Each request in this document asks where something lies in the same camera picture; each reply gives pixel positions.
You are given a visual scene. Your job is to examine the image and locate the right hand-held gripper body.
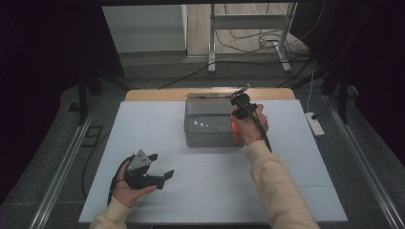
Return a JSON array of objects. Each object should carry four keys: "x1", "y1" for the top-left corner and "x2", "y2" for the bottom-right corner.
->
[{"x1": 229, "y1": 83, "x2": 258, "y2": 121}]

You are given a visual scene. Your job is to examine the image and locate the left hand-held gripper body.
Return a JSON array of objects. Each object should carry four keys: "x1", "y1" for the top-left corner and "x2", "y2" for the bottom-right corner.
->
[{"x1": 123, "y1": 149, "x2": 167, "y2": 191}]

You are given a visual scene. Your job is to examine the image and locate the orange phone case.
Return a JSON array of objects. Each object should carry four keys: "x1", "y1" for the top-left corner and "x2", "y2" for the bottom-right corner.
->
[{"x1": 231, "y1": 120, "x2": 241, "y2": 145}]

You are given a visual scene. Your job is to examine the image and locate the grey transparent storage box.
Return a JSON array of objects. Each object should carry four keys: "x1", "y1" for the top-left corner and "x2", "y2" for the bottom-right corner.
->
[{"x1": 183, "y1": 96, "x2": 251, "y2": 149}]

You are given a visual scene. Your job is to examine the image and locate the person's left hand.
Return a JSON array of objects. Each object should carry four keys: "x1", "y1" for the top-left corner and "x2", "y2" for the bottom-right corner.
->
[{"x1": 113, "y1": 158, "x2": 160, "y2": 209}]

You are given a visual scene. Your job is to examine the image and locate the person's right hand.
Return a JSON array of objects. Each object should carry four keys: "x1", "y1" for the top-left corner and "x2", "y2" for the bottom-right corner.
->
[{"x1": 230, "y1": 104, "x2": 270, "y2": 147}]

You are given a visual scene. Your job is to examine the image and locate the white table mat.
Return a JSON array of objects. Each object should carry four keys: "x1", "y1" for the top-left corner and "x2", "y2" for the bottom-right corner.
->
[{"x1": 78, "y1": 98, "x2": 349, "y2": 223}]

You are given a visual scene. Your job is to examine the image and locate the white power strip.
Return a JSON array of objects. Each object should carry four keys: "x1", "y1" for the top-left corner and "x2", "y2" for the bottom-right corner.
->
[{"x1": 304, "y1": 112, "x2": 326, "y2": 138}]

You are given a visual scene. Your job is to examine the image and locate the black stand legs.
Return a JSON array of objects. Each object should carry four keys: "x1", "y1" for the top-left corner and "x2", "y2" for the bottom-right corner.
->
[
  {"x1": 68, "y1": 68, "x2": 128, "y2": 127},
  {"x1": 321, "y1": 73, "x2": 361, "y2": 125}
]

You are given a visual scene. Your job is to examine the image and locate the dark curtain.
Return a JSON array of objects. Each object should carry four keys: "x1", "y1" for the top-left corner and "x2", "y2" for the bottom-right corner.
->
[
  {"x1": 0, "y1": 0, "x2": 125, "y2": 204},
  {"x1": 292, "y1": 0, "x2": 405, "y2": 160}
]

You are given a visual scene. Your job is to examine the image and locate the left hand-held gripper cable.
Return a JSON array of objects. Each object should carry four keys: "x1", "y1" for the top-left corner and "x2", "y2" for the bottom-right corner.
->
[{"x1": 107, "y1": 155, "x2": 137, "y2": 206}]

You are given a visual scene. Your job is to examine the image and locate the hand-held gripper cable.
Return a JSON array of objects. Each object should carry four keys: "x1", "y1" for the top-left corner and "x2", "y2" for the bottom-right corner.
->
[
  {"x1": 107, "y1": 155, "x2": 137, "y2": 206},
  {"x1": 247, "y1": 108, "x2": 273, "y2": 154}
]

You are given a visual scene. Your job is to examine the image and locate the right hand-held gripper cable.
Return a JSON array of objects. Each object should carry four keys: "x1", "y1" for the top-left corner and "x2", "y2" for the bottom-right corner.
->
[{"x1": 247, "y1": 108, "x2": 273, "y2": 154}]

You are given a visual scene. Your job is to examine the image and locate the thin black cable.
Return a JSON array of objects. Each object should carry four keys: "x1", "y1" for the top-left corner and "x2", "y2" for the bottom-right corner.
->
[{"x1": 80, "y1": 132, "x2": 111, "y2": 198}]

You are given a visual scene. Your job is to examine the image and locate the black floor bracket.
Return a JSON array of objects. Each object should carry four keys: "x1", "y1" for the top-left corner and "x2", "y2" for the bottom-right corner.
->
[{"x1": 80, "y1": 125, "x2": 103, "y2": 148}]

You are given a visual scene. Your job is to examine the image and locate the long black floor cable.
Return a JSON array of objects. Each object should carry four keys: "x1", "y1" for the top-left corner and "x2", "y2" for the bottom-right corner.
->
[{"x1": 157, "y1": 59, "x2": 307, "y2": 90}]

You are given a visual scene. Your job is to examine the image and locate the tangle of black floor cables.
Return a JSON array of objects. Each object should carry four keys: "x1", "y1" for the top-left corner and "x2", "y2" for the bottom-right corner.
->
[{"x1": 214, "y1": 3, "x2": 326, "y2": 56}]

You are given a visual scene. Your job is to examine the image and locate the white power cable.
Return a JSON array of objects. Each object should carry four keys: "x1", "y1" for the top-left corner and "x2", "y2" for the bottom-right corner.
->
[{"x1": 306, "y1": 68, "x2": 317, "y2": 114}]

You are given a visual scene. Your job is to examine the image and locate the aluminium rail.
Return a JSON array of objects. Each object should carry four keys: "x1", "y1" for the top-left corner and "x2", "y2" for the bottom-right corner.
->
[
  {"x1": 324, "y1": 94, "x2": 405, "y2": 229},
  {"x1": 28, "y1": 101, "x2": 96, "y2": 229}
]

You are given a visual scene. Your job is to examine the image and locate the grey metal stand frame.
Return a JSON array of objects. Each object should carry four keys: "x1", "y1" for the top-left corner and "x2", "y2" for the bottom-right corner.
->
[{"x1": 207, "y1": 2, "x2": 298, "y2": 74}]

